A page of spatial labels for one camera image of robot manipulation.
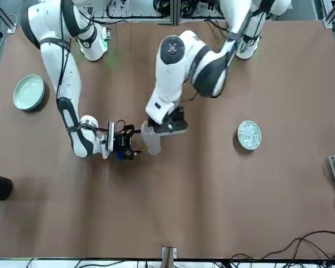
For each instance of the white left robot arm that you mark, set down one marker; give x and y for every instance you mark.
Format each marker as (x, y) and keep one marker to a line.
(170, 75)

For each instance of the aluminium frame post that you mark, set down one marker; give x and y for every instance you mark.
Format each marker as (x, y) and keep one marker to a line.
(174, 14)

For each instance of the aluminium frame strut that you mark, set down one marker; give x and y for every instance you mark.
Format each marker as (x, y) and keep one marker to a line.
(330, 15)
(2, 14)

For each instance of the empty pale green bowl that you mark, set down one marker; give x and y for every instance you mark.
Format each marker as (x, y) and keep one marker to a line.
(28, 92)

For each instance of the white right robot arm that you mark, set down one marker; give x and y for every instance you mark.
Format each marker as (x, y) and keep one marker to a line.
(69, 72)

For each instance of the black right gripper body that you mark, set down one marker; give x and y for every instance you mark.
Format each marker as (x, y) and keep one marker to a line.
(123, 142)

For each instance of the blue bottle cap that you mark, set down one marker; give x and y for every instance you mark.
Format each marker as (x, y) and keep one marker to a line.
(119, 155)

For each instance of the aluminium camera post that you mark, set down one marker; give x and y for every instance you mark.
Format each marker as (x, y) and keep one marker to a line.
(169, 252)

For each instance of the black cylindrical object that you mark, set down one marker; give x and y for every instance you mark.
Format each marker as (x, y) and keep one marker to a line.
(0, 187)

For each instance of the bowl of ice cubes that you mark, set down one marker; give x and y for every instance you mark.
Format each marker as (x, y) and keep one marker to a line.
(249, 134)

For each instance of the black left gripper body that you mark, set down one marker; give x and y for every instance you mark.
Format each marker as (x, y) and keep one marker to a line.
(152, 123)

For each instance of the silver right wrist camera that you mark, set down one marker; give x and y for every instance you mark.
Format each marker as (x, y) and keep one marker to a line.
(111, 136)

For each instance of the tall transparent plastic bottle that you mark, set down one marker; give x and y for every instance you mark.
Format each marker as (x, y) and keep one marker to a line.
(155, 145)

